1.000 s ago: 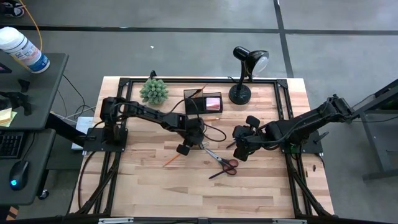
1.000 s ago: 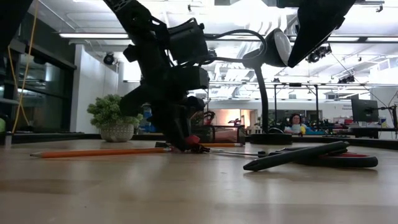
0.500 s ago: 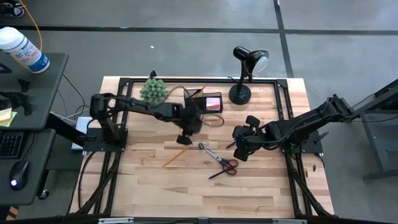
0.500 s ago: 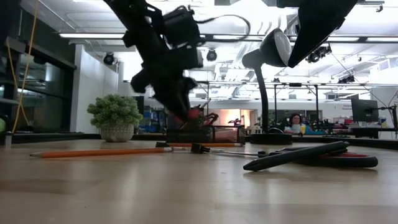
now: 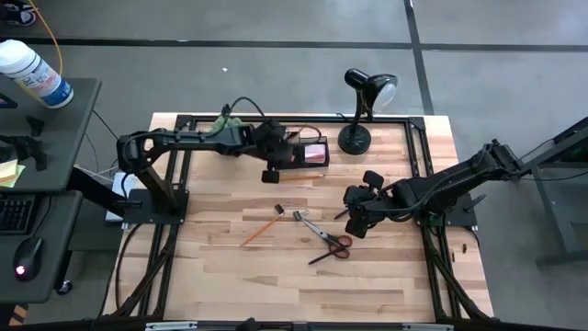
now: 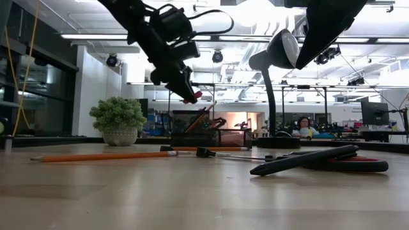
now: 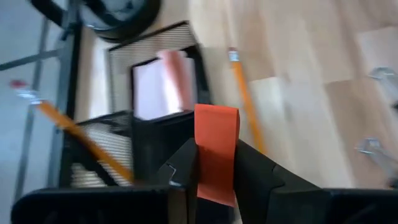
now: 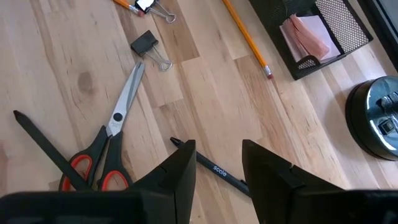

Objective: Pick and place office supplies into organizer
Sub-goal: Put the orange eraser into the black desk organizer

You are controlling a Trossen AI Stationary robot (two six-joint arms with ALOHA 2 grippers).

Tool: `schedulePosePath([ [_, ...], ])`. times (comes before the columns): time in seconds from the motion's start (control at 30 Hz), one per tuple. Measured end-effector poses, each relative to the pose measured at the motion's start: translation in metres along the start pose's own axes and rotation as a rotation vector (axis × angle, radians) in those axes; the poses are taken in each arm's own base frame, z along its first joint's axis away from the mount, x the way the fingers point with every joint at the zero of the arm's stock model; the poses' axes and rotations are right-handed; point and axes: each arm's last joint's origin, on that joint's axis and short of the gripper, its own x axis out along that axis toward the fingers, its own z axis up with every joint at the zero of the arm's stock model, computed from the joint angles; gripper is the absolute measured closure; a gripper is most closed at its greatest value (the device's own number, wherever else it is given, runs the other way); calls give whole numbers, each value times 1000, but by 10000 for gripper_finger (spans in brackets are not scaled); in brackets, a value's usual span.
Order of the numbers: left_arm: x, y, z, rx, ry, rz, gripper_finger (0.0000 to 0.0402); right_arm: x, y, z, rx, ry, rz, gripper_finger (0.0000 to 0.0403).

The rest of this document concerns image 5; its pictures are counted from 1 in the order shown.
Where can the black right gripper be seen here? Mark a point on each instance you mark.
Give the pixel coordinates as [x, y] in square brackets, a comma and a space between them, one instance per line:
[363, 202]

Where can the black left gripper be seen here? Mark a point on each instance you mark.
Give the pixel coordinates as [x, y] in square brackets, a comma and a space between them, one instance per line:
[275, 144]

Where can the pink sticky note pad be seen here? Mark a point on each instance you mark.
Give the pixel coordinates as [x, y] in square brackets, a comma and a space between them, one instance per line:
[314, 153]

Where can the orange wooden pencil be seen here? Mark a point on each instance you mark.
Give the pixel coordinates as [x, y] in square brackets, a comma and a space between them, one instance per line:
[303, 177]
[259, 231]

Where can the black binder clip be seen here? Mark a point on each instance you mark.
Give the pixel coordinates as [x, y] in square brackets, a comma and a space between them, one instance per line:
[279, 209]
[297, 215]

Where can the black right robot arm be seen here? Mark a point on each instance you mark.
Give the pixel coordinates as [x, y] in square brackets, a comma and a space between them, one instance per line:
[459, 177]

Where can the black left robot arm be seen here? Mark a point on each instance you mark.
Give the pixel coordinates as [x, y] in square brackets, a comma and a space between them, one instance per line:
[193, 138]

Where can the black mesh desk organizer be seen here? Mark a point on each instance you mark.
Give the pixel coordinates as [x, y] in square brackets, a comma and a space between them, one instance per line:
[317, 164]

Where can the green potted plant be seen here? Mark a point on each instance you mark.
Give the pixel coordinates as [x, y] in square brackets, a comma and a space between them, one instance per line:
[232, 123]

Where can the black gooseneck desk lamp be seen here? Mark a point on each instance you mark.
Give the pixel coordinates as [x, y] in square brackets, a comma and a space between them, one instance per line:
[354, 139]

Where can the white box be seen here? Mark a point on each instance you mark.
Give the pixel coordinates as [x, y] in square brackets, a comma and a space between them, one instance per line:
[121, 181]

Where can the black side desk top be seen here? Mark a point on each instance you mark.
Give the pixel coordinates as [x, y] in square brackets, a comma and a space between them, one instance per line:
[69, 138]

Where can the black metal stand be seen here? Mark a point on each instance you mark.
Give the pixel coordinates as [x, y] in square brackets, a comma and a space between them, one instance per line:
[553, 216]

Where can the small black desk object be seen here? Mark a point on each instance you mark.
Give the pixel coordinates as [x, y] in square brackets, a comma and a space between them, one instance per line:
[34, 125]

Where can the black keyboard shelf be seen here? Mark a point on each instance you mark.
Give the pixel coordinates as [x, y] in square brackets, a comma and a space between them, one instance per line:
[55, 257]

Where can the black desk clamp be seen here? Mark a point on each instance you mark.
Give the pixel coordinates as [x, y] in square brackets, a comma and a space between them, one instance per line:
[27, 147]

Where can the white wipes canister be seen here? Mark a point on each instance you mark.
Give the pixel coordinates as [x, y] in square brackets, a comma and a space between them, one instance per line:
[37, 76]

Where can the black caster wheel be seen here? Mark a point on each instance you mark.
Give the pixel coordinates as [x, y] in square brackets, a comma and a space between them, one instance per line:
[64, 287]

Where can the yellow sticky note pad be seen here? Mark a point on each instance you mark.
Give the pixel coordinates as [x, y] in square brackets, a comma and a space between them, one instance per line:
[9, 174]

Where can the black keyboard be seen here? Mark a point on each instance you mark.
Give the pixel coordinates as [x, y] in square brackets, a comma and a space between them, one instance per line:
[16, 213]

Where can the black computer mouse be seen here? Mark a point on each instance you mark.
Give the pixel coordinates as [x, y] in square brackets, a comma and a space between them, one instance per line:
[27, 257]

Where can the person's shoe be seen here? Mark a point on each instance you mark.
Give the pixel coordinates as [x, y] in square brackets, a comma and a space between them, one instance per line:
[20, 16]

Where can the black aluminium table frame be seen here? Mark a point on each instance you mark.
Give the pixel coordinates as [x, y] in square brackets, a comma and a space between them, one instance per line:
[395, 119]

